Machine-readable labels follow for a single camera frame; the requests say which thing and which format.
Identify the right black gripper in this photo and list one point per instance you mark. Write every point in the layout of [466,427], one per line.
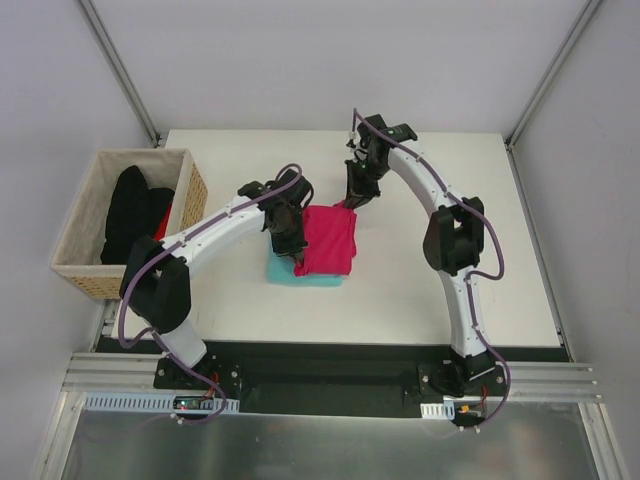
[360,185]

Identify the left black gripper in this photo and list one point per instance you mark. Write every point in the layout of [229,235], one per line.
[289,239]

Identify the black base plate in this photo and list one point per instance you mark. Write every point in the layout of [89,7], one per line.
[344,380]

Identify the right white cable duct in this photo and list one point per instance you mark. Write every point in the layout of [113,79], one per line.
[444,410]

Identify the white cable duct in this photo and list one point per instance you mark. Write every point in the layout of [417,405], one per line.
[444,410]
[157,403]

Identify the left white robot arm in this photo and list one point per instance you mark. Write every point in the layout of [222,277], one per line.
[156,285]

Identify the wicker laundry basket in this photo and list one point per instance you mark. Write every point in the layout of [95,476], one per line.
[77,257]

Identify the left aluminium corner post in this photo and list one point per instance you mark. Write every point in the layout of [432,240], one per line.
[108,49]

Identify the red garment in basket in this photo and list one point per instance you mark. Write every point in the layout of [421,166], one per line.
[161,229]

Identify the aluminium rail frame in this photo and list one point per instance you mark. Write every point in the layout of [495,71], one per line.
[530,381]

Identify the teal t-shirt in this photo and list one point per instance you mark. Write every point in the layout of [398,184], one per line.
[280,271]

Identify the right aluminium corner post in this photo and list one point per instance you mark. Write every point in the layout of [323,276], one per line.
[577,30]

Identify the aluminium corner post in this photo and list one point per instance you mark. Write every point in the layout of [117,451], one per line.
[577,30]
[108,49]

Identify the left white cable duct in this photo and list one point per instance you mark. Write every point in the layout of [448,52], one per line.
[157,403]

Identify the black garment in basket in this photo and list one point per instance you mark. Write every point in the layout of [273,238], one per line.
[135,211]

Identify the pink t-shirt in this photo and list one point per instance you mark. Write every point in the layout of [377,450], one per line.
[330,232]

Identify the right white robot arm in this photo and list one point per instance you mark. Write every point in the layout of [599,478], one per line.
[452,245]

